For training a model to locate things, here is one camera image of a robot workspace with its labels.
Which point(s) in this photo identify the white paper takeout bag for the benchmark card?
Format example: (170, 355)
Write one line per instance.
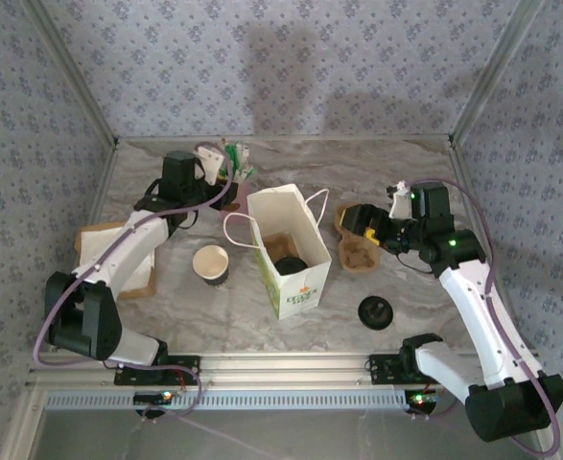
(300, 292)

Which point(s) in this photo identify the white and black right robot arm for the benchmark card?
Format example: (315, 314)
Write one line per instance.
(477, 311)

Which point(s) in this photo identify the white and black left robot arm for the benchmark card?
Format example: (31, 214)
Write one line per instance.
(127, 244)

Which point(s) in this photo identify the black paper coffee cup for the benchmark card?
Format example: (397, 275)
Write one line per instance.
(209, 263)

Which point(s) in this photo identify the pink holder cup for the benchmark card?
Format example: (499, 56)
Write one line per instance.
(243, 196)

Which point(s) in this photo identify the white stick sachet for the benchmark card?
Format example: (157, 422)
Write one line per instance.
(248, 173)
(245, 153)

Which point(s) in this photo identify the green stick sachet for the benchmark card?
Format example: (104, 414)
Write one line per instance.
(233, 155)

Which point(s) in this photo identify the white paper napkin stack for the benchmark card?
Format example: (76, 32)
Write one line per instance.
(91, 244)

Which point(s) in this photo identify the aluminium side rail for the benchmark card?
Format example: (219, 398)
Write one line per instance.
(464, 167)
(100, 191)

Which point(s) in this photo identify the aluminium frame post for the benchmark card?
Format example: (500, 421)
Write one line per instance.
(492, 72)
(77, 72)

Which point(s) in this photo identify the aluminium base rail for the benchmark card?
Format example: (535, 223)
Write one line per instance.
(286, 369)

